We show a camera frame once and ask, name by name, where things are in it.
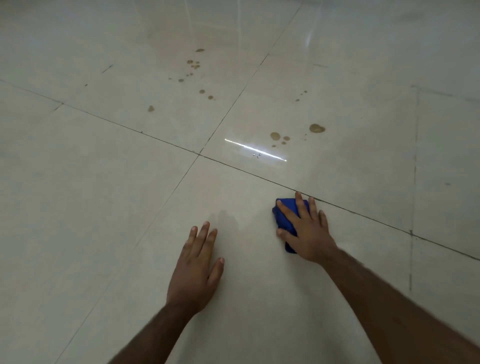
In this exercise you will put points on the person's left hand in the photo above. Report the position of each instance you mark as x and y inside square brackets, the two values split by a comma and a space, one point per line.
[191, 277]

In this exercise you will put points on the person's right hand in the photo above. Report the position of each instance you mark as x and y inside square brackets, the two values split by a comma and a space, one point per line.
[313, 236]

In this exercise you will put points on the person's right middle finger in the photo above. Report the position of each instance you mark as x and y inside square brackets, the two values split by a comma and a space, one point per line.
[302, 205]

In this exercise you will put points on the person's right thumb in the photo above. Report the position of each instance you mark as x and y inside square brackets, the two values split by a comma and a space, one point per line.
[288, 238]

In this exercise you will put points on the person's right little finger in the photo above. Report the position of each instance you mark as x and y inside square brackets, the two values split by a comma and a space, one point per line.
[323, 220]

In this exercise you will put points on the person's left middle finger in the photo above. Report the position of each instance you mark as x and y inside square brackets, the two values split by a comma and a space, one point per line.
[200, 240]

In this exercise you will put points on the person's left thumb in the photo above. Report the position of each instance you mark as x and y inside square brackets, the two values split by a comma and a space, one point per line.
[216, 272]

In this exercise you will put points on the blue cleaning cloth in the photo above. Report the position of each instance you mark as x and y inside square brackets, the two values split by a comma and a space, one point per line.
[284, 221]

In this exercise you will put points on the person's left forearm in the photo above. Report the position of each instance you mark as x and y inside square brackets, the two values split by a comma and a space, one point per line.
[150, 337]

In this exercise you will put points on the person's right forearm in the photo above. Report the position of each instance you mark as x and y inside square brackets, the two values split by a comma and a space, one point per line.
[393, 318]

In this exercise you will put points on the brown liquid spill spots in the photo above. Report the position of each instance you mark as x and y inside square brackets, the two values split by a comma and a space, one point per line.
[317, 128]

